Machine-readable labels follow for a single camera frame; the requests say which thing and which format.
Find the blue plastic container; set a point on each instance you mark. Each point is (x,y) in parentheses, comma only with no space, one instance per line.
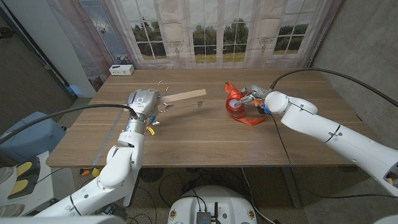
(31,137)

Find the black floor fan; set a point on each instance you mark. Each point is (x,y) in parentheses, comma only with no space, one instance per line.
(150,175)

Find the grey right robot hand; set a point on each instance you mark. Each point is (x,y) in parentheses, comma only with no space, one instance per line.
(256,92)

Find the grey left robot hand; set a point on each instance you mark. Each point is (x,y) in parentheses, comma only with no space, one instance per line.
(143,102)

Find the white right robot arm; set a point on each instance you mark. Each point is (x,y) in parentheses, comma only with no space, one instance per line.
(326,127)

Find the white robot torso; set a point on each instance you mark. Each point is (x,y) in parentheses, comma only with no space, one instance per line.
(211,199)

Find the yellow and black foot pedal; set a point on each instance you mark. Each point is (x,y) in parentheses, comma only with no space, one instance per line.
(23,179)

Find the wooden hanger with metal clips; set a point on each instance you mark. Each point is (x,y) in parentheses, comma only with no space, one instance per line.
(186,94)

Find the printed window backdrop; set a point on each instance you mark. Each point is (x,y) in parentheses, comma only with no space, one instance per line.
(186,18)

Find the grey table leg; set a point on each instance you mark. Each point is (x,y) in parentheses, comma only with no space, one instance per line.
(292,186)

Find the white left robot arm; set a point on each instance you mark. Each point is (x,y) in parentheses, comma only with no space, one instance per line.
(118,168)

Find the white power strip box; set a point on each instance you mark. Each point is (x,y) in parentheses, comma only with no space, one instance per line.
(121,70)

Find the white table leg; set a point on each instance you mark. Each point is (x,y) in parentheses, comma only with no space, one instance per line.
(129,197)

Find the white floor platform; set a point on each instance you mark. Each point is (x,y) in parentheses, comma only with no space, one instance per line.
(46,186)

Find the orange ribbon roll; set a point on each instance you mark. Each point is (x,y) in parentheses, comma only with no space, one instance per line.
(245,119)

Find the small black floor device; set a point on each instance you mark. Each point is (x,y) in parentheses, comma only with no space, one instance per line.
(113,211)

